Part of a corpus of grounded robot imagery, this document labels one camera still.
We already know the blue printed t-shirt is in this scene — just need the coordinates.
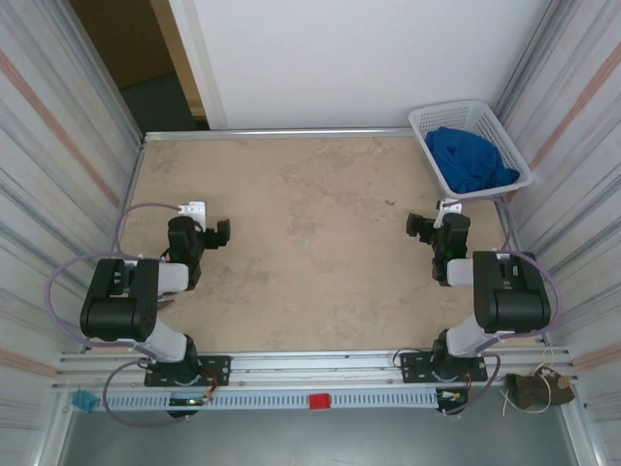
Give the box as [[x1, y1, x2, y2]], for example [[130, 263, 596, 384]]
[[425, 126, 521, 194]]

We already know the white perforated plastic basket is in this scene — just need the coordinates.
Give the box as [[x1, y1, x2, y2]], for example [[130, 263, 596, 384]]
[[408, 99, 535, 201]]

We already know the tan wooden door jamb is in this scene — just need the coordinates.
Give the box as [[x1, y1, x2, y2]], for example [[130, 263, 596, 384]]
[[148, 0, 211, 130]]

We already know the blue tape piece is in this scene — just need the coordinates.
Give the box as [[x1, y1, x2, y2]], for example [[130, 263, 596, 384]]
[[71, 389, 98, 415]]

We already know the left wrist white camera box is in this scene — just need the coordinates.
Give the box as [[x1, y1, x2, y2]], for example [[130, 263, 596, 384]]
[[178, 200, 209, 230]]

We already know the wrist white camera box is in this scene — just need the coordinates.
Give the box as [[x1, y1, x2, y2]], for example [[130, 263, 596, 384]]
[[434, 198, 463, 229], [178, 200, 209, 230]]

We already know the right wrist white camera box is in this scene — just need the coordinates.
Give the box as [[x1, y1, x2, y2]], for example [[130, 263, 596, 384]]
[[434, 198, 463, 229]]

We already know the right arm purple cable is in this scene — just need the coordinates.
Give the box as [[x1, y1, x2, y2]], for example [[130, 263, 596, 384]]
[[443, 196, 564, 417]]

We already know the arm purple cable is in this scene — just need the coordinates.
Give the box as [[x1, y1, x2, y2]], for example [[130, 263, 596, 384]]
[[443, 196, 564, 417], [45, 202, 190, 428]]

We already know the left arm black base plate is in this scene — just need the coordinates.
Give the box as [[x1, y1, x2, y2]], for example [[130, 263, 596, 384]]
[[144, 355, 232, 388]]

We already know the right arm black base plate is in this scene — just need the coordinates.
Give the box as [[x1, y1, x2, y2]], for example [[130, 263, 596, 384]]
[[400, 349, 489, 383]]

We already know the white door frame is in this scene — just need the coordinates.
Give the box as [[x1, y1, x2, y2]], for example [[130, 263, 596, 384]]
[[167, 0, 228, 131]]

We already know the aluminium mounting rail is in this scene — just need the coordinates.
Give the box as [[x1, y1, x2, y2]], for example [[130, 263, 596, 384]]
[[51, 347, 581, 392]]

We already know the grey slotted cable duct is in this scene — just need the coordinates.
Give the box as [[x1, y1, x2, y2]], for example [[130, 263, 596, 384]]
[[103, 389, 441, 413]]

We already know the brown drawstring pouch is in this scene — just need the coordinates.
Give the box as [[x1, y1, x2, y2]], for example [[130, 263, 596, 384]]
[[502, 348, 577, 415]]

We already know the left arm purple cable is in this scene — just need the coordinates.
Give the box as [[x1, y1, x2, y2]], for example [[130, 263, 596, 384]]
[[45, 202, 190, 428]]

